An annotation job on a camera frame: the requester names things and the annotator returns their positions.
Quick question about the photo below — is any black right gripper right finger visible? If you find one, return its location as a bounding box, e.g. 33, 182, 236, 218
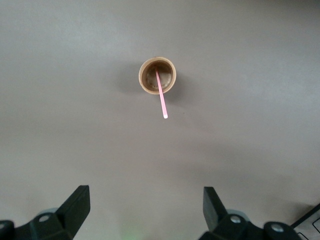
199, 186, 305, 240

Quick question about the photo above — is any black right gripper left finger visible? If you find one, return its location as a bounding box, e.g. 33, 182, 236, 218
0, 184, 91, 240

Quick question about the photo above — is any pink chopstick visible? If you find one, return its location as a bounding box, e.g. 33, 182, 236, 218
154, 66, 169, 120

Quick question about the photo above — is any brown bamboo cup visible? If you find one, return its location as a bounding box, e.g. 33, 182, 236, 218
138, 56, 178, 96

